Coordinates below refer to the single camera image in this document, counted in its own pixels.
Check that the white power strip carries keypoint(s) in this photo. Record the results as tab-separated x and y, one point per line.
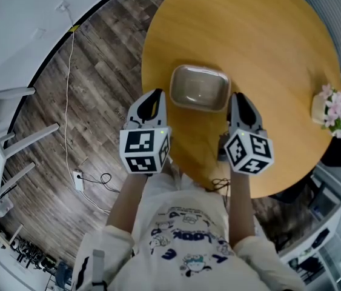
78	180

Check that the black office chair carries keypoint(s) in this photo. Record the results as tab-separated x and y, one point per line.
291	196

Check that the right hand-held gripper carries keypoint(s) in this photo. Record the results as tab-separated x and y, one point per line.
249	153

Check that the person's printed white shirt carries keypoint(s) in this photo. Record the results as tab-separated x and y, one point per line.
188	253

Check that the potted pink flowers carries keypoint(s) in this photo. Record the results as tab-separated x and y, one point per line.
335	111

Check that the white wall socket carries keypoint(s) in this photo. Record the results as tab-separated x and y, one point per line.
62	6

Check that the person's left forearm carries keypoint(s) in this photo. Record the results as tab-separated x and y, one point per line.
126	205

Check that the white cabinet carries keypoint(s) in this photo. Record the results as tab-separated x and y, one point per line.
330	232

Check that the person's right forearm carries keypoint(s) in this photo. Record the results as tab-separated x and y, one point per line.
243	211

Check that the yellow floor tape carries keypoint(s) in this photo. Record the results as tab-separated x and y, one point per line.
74	28

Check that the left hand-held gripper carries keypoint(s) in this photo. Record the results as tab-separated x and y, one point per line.
140	144

